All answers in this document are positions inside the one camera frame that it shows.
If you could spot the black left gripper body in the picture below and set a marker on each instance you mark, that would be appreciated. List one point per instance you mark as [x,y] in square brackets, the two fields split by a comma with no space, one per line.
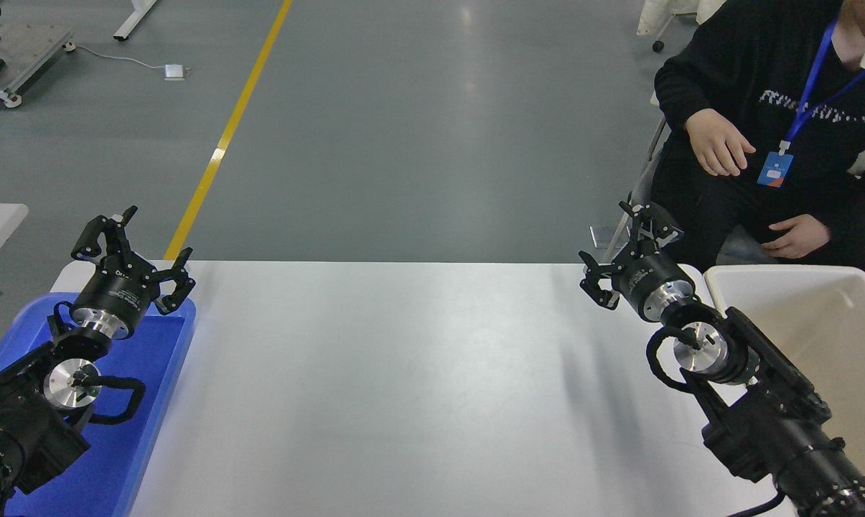
[120,294]

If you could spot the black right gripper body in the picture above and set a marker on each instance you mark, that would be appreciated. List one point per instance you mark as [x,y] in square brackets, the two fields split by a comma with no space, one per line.
[647,280]

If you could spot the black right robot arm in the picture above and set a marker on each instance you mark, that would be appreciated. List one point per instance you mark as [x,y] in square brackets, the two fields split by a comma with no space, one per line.
[769,424]

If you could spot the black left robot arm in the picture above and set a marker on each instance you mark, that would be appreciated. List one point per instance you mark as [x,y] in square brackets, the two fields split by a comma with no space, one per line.
[16,431]

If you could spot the person's right hand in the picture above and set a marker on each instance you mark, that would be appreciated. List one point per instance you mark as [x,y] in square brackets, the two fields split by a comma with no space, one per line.
[719,143]

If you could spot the person's left hand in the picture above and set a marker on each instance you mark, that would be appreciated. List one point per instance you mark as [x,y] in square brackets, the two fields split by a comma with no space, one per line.
[798,237]

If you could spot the blue plastic tray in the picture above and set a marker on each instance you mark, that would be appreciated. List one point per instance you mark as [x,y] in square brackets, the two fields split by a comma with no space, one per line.
[152,373]

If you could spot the grey office chair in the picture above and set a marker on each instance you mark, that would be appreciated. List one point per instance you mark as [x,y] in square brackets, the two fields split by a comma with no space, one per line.
[744,250]

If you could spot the large pale bin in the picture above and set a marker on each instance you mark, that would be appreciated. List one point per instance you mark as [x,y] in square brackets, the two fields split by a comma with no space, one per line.
[820,316]

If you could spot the white power adapter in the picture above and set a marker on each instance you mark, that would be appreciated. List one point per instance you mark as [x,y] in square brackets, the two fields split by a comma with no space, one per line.
[175,71]

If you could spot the person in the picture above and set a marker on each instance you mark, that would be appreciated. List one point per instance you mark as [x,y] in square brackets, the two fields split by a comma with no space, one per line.
[748,57]

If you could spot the metal wheeled platform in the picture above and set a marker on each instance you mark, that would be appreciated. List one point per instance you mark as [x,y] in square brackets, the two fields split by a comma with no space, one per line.
[37,43]

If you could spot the white desk leg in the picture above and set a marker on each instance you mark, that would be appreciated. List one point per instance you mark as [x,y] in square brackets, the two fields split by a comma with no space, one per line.
[134,20]

